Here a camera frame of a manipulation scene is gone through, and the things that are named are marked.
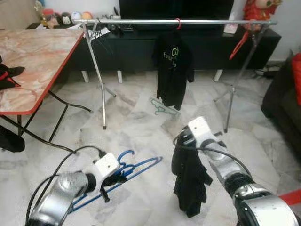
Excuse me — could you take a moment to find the black TV console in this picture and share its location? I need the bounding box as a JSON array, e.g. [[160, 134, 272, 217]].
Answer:
[[28, 21, 282, 73]]

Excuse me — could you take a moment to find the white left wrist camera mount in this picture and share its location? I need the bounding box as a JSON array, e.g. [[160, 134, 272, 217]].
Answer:
[[93, 152, 121, 184]]

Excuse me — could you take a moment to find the white pink tissue pack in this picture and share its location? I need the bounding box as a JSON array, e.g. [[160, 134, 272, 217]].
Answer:
[[223, 24, 238, 35]]

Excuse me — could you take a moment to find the blue plastic hanger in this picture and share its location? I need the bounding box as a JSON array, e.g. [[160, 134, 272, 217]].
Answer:
[[70, 150, 163, 214]]

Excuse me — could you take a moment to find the red laughing Buddha statue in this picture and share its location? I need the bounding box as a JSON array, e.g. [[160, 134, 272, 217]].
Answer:
[[243, 0, 283, 22]]

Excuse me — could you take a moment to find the red cushion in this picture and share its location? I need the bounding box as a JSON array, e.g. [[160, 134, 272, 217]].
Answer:
[[292, 53, 301, 93]]

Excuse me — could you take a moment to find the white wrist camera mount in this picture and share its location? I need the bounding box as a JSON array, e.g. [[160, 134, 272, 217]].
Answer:
[[187, 116, 213, 145], [93, 152, 121, 184]]

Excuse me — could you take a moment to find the green plastic hanger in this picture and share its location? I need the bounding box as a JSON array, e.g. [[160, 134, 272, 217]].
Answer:
[[150, 97, 181, 117]]

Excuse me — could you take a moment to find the pink marble folding table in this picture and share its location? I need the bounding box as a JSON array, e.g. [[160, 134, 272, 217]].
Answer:
[[0, 28, 94, 153]]

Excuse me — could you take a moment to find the red plastic hanger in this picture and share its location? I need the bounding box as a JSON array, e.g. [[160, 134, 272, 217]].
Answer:
[[229, 31, 250, 61]]

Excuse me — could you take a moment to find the light wooden sideboard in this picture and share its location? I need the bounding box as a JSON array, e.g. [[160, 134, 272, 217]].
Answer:
[[0, 0, 42, 30]]

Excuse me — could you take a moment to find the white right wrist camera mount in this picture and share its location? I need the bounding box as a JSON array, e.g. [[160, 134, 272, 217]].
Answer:
[[187, 116, 213, 145]]

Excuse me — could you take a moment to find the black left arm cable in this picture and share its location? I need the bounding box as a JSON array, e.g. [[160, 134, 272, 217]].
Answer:
[[26, 145, 106, 222]]

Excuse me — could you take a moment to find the black flat television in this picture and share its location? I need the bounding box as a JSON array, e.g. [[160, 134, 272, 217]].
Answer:
[[119, 0, 234, 20]]

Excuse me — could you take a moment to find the silver metal clothes rack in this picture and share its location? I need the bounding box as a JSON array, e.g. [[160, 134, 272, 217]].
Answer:
[[73, 18, 278, 133]]

